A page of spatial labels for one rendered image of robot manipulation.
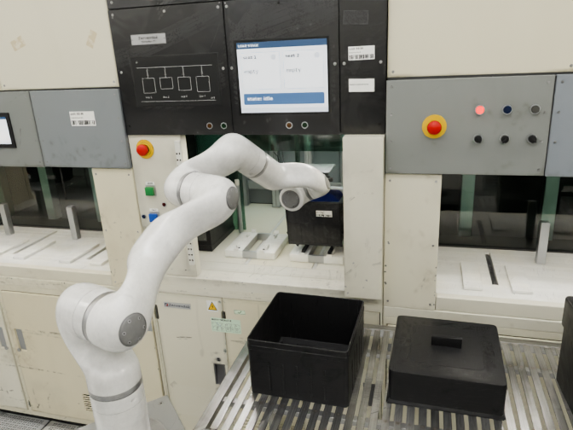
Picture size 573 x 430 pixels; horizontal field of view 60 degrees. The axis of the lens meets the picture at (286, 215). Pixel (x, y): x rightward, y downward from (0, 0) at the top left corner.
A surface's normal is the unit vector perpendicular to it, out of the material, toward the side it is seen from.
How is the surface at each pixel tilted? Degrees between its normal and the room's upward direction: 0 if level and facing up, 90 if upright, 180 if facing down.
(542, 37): 90
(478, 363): 0
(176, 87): 90
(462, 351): 0
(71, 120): 90
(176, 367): 90
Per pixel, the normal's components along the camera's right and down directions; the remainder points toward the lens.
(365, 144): -0.26, 0.33
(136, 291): 0.73, -0.49
